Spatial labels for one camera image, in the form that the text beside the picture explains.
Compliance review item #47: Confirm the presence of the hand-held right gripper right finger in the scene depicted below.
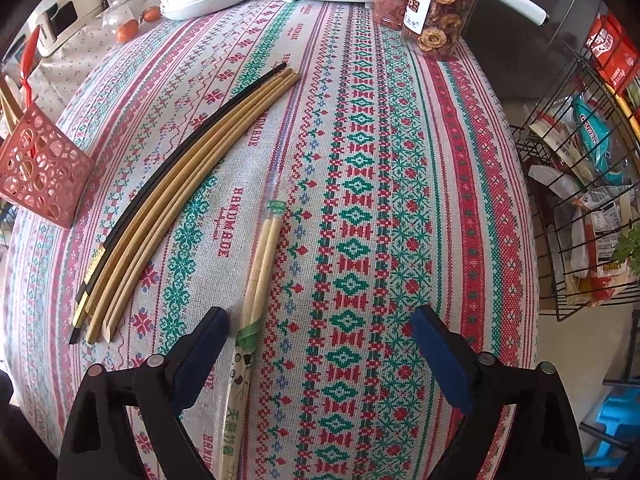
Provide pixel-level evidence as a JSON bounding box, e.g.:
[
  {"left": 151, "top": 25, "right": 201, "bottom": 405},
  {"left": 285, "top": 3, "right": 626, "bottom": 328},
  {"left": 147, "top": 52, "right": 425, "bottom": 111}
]
[{"left": 410, "top": 305, "right": 586, "bottom": 480}]

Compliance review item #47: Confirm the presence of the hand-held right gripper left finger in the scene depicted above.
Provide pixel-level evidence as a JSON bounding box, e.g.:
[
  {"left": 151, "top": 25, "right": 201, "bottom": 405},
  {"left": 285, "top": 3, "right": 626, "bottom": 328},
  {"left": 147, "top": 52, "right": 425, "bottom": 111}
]
[{"left": 56, "top": 306, "right": 231, "bottom": 480}]

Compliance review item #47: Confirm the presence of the bamboo chopsticks pair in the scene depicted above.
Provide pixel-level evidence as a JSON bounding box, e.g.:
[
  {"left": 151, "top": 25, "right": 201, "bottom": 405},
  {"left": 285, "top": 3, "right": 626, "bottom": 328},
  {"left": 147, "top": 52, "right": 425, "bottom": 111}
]
[{"left": 217, "top": 184, "right": 291, "bottom": 480}]

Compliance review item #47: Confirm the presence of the brown wooden chopstick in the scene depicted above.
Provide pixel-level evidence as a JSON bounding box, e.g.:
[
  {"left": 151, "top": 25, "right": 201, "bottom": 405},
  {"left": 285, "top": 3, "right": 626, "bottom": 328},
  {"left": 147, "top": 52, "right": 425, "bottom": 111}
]
[
  {"left": 102, "top": 73, "right": 303, "bottom": 346},
  {"left": 75, "top": 67, "right": 294, "bottom": 333},
  {"left": 85, "top": 69, "right": 297, "bottom": 346},
  {"left": 90, "top": 71, "right": 300, "bottom": 328}
]

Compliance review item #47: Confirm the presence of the pink perforated utensil holder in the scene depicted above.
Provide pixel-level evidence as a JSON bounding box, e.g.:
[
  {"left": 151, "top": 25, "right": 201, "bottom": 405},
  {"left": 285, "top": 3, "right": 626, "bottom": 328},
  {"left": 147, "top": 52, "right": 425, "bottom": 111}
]
[{"left": 0, "top": 103, "right": 96, "bottom": 231}]

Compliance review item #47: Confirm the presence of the pale wooden chopstick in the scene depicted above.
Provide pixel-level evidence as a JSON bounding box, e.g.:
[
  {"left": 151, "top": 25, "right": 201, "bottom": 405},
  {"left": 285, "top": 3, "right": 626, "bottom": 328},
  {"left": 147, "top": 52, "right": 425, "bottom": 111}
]
[
  {"left": 0, "top": 74, "right": 15, "bottom": 131},
  {"left": 4, "top": 79, "right": 22, "bottom": 133}
]

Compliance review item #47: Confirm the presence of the red plastic spoon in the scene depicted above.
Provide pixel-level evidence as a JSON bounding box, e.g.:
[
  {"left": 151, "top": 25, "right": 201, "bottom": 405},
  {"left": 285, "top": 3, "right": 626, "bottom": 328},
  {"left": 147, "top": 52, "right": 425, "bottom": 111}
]
[{"left": 19, "top": 24, "right": 45, "bottom": 158}]

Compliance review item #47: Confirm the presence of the blue plastic stool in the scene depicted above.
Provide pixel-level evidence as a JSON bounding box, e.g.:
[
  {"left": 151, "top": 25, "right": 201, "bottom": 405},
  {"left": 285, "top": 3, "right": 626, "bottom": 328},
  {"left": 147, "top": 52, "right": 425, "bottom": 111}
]
[{"left": 581, "top": 391, "right": 640, "bottom": 462}]

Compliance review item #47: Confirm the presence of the leafy green herb bunch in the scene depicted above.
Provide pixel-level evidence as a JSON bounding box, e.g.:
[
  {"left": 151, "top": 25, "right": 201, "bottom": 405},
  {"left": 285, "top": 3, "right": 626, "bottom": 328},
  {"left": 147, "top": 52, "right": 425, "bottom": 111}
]
[{"left": 612, "top": 226, "right": 640, "bottom": 277}]

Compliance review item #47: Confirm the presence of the blue snack packet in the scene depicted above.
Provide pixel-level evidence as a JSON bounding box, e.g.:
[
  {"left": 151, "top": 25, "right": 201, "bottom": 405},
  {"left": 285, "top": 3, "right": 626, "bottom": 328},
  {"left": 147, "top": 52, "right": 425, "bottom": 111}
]
[{"left": 571, "top": 96, "right": 632, "bottom": 186}]

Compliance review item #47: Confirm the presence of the floral cabinet cloth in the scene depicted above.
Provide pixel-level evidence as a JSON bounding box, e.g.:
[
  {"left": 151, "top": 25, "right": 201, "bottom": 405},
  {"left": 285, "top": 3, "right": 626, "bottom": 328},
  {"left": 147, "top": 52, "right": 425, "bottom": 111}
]
[{"left": 17, "top": 2, "right": 168, "bottom": 126}]

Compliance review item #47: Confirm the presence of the glass jar with small oranges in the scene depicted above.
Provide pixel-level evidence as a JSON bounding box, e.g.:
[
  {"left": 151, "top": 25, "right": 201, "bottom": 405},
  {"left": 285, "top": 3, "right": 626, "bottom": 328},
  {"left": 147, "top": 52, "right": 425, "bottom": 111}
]
[{"left": 101, "top": 0, "right": 164, "bottom": 45}]

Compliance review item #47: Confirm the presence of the jar of dried fruit slices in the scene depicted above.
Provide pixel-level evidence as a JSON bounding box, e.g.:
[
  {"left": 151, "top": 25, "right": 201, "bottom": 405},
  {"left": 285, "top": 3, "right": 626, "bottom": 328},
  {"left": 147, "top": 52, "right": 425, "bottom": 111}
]
[{"left": 401, "top": 0, "right": 487, "bottom": 62}]

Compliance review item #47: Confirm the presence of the red snack packet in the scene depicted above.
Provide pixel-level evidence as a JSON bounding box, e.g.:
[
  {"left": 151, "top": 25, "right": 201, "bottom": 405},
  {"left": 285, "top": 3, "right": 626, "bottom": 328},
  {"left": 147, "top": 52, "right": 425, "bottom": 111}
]
[{"left": 584, "top": 11, "right": 640, "bottom": 97}]

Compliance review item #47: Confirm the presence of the white air fryer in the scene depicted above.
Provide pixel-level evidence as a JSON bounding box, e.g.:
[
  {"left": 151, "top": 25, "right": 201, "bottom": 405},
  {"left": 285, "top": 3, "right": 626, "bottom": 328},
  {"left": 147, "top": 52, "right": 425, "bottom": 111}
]
[{"left": 36, "top": 0, "right": 110, "bottom": 59}]

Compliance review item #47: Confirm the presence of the black wire rack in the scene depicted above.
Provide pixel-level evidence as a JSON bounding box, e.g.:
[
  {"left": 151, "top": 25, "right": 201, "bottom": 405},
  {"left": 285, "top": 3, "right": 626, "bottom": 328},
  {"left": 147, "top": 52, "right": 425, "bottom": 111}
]
[{"left": 509, "top": 40, "right": 640, "bottom": 323}]

